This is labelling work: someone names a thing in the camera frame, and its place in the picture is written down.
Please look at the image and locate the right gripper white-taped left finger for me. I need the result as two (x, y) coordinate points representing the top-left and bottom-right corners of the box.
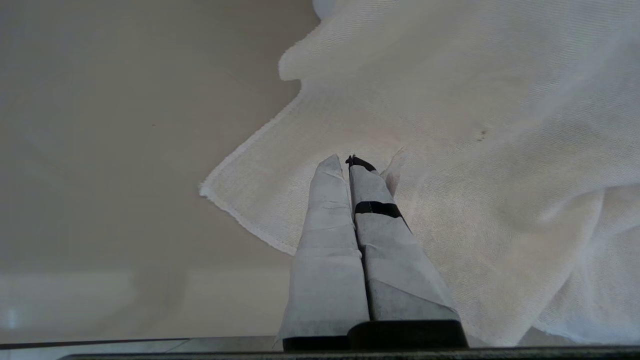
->
(277, 154), (371, 351)

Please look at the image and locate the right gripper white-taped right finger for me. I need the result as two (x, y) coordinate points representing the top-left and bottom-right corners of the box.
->
(346, 155), (468, 349)

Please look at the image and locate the white cotton cloth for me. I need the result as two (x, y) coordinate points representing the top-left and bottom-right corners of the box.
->
(199, 0), (640, 348)

